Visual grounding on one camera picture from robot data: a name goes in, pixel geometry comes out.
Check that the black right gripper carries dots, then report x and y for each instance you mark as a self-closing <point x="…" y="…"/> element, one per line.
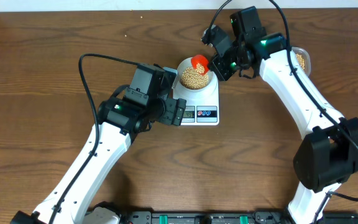
<point x="215" y="64"/>

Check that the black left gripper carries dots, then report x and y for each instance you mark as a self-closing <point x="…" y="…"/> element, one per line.
<point x="173" y="111"/>

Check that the red plastic measuring scoop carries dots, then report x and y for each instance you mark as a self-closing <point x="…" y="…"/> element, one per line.
<point x="200" y="64"/>

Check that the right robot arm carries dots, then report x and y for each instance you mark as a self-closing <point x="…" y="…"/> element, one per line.
<point x="328" y="154"/>

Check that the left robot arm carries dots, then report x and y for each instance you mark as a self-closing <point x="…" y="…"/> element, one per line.
<point x="131" y="110"/>

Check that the white digital kitchen scale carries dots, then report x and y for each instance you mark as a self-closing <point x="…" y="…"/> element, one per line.
<point x="202" y="106"/>

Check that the soybeans in bowl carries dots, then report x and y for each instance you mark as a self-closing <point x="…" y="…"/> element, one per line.
<point x="193" y="80"/>

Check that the grey round bowl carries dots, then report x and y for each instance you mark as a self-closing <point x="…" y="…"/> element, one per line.
<point x="187" y="63"/>

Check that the soybeans pile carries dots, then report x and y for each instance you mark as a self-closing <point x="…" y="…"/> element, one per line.
<point x="301" y="61"/>

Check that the clear plastic container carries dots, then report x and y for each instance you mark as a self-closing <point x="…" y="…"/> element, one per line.
<point x="306" y="56"/>

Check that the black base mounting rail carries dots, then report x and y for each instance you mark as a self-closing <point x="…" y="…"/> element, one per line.
<point x="222" y="217"/>

